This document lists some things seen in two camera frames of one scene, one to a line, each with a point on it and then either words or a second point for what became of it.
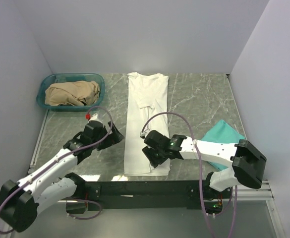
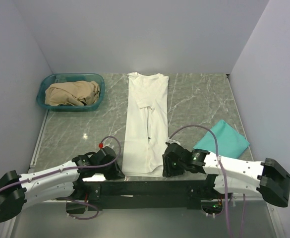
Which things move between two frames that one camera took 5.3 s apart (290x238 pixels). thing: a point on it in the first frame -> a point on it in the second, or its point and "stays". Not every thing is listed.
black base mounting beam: [93, 195] stays
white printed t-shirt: [147, 95] stays
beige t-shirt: [77, 93] stays
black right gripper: [147, 151] -> [167, 170]
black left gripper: [114, 137] -> [116, 173]
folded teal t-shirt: [222, 132] stays
